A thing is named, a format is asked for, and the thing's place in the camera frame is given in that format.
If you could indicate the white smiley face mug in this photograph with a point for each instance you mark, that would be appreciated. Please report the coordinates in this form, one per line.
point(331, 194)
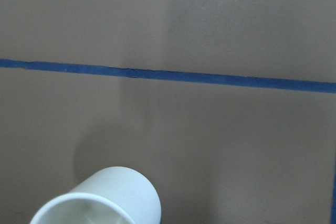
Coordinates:
point(111, 195)

